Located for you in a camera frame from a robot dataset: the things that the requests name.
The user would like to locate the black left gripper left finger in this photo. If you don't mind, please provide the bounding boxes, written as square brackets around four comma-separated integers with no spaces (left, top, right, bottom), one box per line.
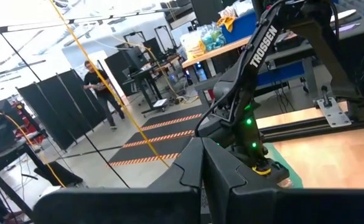
[34,136,204,224]

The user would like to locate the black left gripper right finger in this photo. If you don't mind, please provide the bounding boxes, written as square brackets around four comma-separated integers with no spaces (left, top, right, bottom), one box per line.
[202,138,364,224]

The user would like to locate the small glass saffron jar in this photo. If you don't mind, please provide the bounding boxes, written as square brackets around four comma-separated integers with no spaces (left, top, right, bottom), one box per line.
[278,177,294,189]

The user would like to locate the teal plastic bin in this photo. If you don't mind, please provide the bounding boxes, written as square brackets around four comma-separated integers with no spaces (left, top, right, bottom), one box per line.
[264,142,304,189]

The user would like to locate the black hazard-edged floor mat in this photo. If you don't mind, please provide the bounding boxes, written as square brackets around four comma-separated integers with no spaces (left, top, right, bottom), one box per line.
[108,104,205,168]

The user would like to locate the grey blue workbench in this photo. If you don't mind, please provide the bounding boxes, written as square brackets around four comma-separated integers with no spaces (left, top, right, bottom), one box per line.
[256,18,364,94]

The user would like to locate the black standing desk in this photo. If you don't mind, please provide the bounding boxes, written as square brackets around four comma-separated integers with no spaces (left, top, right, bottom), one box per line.
[122,54,184,118]

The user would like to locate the person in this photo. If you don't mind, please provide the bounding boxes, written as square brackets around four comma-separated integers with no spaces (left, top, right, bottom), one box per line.
[82,60,126,131]

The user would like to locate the wooden-top workbench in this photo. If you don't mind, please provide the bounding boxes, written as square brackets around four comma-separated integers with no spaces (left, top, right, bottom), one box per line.
[181,30,297,103]

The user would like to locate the black monitor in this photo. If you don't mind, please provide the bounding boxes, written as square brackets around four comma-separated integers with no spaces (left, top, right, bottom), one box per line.
[119,45,150,74]

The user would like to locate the clear bag yellow contents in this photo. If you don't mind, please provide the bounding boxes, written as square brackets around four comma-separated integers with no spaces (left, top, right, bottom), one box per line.
[180,30,206,60]

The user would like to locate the black folding partition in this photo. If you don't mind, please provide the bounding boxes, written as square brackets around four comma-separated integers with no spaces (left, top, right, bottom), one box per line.
[16,68,108,152]

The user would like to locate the clear bag teal contents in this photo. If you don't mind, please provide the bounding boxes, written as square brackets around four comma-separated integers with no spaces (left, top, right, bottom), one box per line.
[200,23,228,52]

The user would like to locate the blue plastic tote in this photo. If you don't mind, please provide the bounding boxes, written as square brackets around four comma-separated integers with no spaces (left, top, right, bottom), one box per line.
[220,11,259,44]

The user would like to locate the black work table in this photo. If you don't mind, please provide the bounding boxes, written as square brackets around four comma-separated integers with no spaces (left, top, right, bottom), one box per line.
[0,99,50,224]

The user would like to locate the yellow cable tag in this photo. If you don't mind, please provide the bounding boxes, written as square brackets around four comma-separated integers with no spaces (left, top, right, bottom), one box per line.
[251,166,272,176]

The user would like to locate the black table frame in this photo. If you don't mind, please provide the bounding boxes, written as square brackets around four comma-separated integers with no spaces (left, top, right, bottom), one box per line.
[256,105,364,143]

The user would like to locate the silver mounting bracket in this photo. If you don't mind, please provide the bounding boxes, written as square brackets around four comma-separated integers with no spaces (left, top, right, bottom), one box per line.
[315,96,353,128]

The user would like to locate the black floor base plate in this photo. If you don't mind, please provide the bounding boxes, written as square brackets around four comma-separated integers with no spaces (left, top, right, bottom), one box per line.
[34,161,85,187]

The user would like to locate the yellow cable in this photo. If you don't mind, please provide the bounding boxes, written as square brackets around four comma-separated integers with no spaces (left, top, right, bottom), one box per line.
[48,0,170,169]
[0,108,67,189]

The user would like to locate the black cable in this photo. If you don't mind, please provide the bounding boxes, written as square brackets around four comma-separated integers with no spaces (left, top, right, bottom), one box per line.
[0,11,130,189]

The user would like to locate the black metal frame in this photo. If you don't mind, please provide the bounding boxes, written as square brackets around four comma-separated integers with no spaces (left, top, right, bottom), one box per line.
[154,25,179,53]

